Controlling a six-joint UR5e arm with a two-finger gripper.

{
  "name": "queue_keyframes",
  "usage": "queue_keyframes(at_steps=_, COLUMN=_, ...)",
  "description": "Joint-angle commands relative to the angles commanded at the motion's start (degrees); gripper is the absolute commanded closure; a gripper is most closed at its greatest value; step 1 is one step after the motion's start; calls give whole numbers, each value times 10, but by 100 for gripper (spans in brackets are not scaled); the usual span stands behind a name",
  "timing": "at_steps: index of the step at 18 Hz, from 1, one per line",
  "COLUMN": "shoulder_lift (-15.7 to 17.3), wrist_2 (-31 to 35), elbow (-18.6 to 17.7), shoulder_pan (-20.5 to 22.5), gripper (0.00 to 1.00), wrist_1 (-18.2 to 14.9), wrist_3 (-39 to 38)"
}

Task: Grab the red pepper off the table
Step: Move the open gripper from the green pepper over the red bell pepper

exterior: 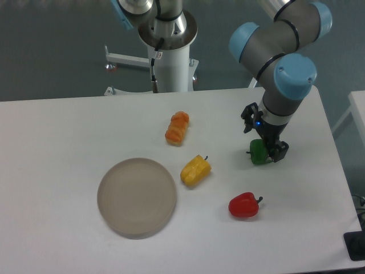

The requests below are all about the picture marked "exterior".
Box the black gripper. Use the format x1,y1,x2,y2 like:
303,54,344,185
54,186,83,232
241,103,289,163

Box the red bell pepper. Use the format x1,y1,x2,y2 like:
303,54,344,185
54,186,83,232
228,192,263,218

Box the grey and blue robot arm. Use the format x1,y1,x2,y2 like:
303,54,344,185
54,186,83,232
111,1,332,164

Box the green bell pepper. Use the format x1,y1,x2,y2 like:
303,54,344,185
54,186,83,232
246,139,271,165

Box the yellow bell pepper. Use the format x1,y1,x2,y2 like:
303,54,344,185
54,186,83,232
180,155,212,187

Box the orange bell pepper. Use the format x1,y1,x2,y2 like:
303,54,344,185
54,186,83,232
165,111,189,146

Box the black device at table edge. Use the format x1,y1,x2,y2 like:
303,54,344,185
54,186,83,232
343,231,364,261

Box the round beige plate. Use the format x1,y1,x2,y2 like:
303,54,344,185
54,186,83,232
97,158,177,239

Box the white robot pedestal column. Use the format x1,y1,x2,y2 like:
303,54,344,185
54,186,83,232
137,8,198,94

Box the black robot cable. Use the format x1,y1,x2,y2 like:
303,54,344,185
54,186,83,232
149,37,165,94

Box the white pedestal base frame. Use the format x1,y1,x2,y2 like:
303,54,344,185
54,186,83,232
104,46,199,94

